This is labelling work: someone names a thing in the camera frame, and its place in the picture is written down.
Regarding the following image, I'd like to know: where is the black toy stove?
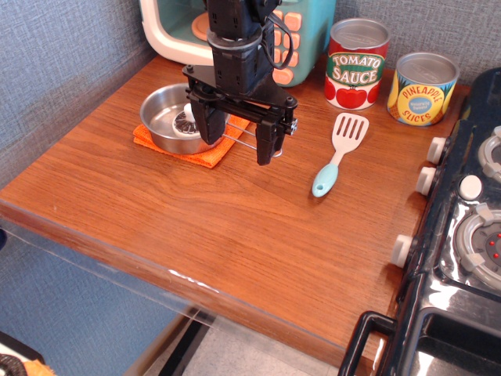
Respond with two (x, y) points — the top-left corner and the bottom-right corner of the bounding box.
(339, 68), (500, 375)

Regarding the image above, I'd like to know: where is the white stove knob top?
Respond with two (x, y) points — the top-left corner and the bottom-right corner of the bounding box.
(427, 137), (448, 165)

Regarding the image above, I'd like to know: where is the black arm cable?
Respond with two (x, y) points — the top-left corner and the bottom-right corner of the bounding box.
(259, 11), (301, 71)

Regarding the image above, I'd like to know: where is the silver metal pan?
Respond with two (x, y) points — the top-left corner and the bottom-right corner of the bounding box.
(139, 83), (255, 154)

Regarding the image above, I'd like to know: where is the pineapple slices can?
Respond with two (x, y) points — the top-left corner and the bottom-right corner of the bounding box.
(387, 52), (460, 127)

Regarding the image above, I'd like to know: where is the white stove knob bottom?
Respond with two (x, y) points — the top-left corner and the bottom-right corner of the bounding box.
(391, 234), (413, 268)

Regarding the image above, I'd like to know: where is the orange cloth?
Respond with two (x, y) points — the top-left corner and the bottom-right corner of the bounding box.
(132, 115), (251, 168)

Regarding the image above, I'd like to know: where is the tomato sauce can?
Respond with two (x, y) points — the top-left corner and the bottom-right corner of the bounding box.
(324, 18), (390, 110)

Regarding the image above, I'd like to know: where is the white stove knob middle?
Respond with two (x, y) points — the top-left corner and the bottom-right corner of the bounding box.
(415, 167), (437, 196)

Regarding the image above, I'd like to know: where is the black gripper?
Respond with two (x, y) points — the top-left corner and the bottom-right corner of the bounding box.
(183, 27), (297, 166)

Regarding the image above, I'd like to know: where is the toy microwave teal and white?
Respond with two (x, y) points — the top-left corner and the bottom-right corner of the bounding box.
(139, 0), (336, 87)

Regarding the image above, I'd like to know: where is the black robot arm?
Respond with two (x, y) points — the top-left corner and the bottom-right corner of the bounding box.
(183, 1), (297, 165)

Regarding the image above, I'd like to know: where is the white mushroom toy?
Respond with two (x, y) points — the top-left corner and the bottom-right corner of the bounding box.
(172, 103), (200, 139)

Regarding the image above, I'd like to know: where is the white stove knob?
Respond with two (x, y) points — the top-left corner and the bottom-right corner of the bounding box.
(415, 167), (437, 196)
(427, 137), (448, 165)
(391, 234), (413, 268)

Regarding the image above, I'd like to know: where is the orange microwave plate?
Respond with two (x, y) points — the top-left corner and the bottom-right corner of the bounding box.
(191, 13), (210, 42)

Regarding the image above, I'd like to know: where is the white spatula with teal handle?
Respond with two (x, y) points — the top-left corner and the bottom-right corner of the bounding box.
(312, 113), (369, 197)

